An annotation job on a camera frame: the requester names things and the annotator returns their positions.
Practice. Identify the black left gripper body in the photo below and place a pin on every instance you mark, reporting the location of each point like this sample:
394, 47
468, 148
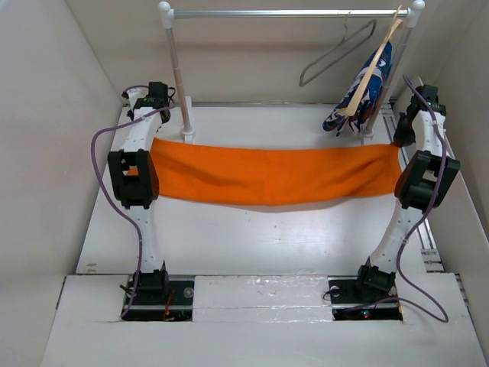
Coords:
131, 114

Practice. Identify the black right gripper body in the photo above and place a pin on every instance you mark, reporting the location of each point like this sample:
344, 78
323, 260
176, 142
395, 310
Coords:
405, 130

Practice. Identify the orange trousers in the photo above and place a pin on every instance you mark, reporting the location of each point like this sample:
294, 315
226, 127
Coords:
258, 177

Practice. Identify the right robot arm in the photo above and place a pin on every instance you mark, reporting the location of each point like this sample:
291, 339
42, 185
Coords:
369, 275

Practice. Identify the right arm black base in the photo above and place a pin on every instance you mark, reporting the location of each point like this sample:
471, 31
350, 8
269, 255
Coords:
349, 302

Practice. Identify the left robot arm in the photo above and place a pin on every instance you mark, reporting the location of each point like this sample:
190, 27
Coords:
135, 183

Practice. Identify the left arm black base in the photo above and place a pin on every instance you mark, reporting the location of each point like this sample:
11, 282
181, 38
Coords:
177, 306

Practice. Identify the wooden clothes hanger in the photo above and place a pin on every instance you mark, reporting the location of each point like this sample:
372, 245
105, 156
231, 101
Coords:
356, 99

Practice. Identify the blue patterned garment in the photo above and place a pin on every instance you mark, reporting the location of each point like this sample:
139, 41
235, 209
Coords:
338, 119

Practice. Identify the grey wire hanger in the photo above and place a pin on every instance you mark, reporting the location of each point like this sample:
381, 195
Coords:
350, 41

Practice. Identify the aluminium side rail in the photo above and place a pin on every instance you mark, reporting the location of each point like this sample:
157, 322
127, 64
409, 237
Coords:
413, 190

